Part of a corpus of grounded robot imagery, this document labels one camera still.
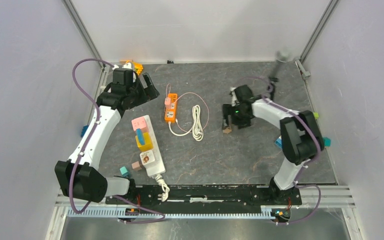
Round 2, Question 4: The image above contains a white coiled cable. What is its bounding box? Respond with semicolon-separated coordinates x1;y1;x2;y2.
168;104;205;142

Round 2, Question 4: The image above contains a yellow cube socket adapter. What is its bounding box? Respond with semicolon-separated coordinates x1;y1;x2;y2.
135;132;154;152

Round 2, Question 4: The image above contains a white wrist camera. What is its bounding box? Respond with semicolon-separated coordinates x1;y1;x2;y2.
229;87;240;107
112;62;138;82

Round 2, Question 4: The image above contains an orange power strip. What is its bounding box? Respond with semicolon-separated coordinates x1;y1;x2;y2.
164;93;178;124

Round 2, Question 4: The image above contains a small pink plug adapter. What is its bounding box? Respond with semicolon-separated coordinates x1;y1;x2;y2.
131;161;144;171

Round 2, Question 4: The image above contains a yellow toy brick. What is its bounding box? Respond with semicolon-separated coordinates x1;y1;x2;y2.
120;60;144;76

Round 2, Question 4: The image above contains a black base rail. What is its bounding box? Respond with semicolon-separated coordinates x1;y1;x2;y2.
123;181;302;214

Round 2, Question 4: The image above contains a blue white toy block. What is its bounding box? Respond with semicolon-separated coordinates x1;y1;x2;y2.
274;137;283;149

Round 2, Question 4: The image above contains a wooden letter cube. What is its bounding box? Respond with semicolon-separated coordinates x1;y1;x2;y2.
222;126;232;134

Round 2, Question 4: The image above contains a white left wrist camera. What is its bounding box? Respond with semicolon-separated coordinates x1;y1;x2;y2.
112;62;138;82

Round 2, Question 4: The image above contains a blue wall clip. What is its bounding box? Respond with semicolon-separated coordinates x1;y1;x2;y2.
80;125;89;138

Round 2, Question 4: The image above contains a pink cube socket adapter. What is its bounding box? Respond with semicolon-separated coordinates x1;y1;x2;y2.
131;116;149;133

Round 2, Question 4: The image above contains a white multicolour power strip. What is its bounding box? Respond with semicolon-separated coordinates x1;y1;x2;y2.
142;115;166;180

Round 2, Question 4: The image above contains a teal cube right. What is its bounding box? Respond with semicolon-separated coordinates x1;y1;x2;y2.
323;137;332;147

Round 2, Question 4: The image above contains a blue rounded adapter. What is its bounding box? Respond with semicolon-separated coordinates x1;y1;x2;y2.
135;128;146;146

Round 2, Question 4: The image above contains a white cube adapter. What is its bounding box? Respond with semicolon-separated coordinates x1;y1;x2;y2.
140;150;156;168

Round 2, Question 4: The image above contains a grey microphone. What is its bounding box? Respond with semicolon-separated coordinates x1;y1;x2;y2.
275;49;291;64

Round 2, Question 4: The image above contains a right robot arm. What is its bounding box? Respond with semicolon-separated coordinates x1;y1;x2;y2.
222;85;325;204

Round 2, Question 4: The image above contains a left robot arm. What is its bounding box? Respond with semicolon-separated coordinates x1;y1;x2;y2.
54;68;160;204

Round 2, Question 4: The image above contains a pink charger with cable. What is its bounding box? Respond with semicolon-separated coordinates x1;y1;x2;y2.
164;83;210;133

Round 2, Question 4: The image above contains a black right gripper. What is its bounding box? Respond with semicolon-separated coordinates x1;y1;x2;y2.
221;103;251;130

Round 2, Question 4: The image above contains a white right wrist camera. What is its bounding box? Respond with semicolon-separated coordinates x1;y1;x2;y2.
229;87;240;107

